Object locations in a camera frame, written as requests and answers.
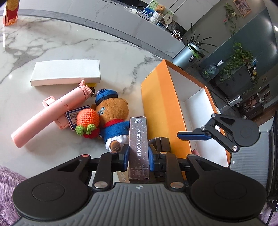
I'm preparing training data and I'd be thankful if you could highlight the white charger with cable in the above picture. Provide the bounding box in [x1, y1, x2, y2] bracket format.
[124, 6, 145, 14]

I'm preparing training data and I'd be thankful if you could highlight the pink selfie stick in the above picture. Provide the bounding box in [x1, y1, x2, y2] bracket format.
[11, 79, 92, 149]

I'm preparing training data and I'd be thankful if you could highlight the cow pattern figure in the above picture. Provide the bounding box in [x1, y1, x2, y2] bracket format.
[171, 30, 183, 41]

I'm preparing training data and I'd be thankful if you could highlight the long-leaf potted plant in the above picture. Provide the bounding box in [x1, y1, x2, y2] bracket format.
[183, 22, 218, 59]

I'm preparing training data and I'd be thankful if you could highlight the red paper box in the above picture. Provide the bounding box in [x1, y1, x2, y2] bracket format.
[3, 0, 20, 26]

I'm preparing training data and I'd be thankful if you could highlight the white blue-edged label tag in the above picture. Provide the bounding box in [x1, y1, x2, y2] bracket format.
[65, 105, 90, 131]

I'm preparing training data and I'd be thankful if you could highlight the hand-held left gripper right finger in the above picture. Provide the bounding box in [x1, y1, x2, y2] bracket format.
[148, 145, 226, 191]

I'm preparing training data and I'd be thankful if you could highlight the hanging ivy plant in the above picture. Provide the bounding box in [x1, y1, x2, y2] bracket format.
[223, 3, 237, 36]

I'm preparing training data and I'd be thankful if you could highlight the long white counter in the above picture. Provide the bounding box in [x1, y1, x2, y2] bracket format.
[18, 0, 189, 60]

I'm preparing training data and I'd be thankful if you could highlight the clear water jug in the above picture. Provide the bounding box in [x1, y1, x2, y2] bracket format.
[202, 63, 220, 80]

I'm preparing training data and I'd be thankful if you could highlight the trailing ivy plant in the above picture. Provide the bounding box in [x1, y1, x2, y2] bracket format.
[218, 41, 260, 87]

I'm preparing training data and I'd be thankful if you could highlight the orange crochet toy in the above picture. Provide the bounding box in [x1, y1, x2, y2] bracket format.
[75, 109, 101, 139]

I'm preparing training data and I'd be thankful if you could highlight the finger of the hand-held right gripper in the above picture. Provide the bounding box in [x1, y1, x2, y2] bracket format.
[148, 136, 172, 154]
[177, 113, 239, 152]

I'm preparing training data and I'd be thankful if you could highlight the orange cardboard box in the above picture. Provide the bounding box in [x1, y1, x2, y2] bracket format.
[141, 59, 232, 169]

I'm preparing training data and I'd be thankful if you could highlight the framed wall picture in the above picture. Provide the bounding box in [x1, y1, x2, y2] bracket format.
[233, 0, 251, 18]

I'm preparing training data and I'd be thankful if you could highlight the brown plush bear blue hat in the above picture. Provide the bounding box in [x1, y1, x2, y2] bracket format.
[91, 88, 131, 152]

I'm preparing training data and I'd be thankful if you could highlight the silver trash can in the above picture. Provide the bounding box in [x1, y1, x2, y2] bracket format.
[173, 42, 206, 68]

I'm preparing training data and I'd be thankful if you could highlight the sparkly purple card box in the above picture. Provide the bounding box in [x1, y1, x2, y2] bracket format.
[128, 117, 151, 180]

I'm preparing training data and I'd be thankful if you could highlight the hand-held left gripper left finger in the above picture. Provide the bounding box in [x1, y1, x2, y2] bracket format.
[51, 144, 130, 192]

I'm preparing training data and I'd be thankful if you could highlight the wooden tea table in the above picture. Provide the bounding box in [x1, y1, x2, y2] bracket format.
[239, 85, 274, 120]

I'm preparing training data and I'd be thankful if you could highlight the flat white box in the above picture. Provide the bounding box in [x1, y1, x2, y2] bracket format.
[30, 60, 102, 87]

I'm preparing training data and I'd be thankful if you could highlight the dark cabinet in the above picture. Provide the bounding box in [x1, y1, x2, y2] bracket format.
[208, 65, 259, 97]

